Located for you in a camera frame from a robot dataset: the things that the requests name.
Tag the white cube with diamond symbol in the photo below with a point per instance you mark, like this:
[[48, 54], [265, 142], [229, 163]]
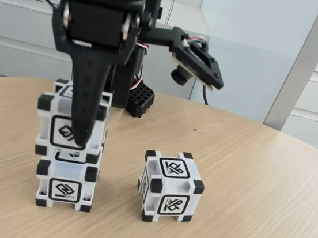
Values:
[[61, 112]]

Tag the white cube with crossed symbol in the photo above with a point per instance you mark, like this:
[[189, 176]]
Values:
[[170, 190]]

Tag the long white cabinet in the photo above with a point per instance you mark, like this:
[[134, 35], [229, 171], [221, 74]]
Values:
[[12, 34]]

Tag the white cube with Z symbol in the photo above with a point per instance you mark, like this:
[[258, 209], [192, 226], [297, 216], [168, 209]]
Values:
[[64, 188]]

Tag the black gripper camera module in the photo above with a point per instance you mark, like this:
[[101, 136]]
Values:
[[200, 63]]

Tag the white frame post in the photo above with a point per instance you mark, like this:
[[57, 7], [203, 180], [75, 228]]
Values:
[[304, 70]]

